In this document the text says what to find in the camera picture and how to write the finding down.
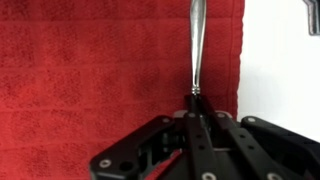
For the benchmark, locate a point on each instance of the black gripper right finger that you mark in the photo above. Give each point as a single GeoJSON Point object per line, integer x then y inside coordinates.
{"type": "Point", "coordinates": [263, 150]}

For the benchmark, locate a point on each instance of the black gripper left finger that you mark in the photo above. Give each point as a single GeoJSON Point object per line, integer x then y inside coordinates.
{"type": "Point", "coordinates": [184, 139]}

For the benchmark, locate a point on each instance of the silver fork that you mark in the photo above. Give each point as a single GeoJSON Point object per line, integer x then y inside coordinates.
{"type": "Point", "coordinates": [197, 32]}

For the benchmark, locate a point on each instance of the red cloth napkin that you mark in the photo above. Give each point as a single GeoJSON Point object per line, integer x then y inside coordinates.
{"type": "Point", "coordinates": [78, 75]}

